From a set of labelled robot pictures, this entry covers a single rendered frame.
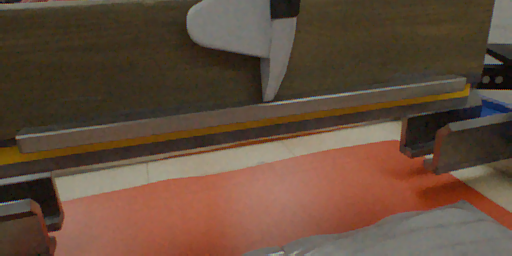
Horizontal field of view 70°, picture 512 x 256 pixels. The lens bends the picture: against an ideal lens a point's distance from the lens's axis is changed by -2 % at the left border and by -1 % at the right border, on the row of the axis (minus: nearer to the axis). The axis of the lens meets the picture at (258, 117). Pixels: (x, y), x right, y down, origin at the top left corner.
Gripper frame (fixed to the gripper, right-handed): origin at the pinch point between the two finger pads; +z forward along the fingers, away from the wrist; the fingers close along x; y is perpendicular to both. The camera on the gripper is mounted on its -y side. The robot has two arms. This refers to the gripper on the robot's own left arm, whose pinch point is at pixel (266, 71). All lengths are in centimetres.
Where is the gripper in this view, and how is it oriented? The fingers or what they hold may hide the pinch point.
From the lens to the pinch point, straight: 25.3
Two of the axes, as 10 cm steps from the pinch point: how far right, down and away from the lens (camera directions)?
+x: 3.1, 3.3, -8.9
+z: 0.3, 9.3, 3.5
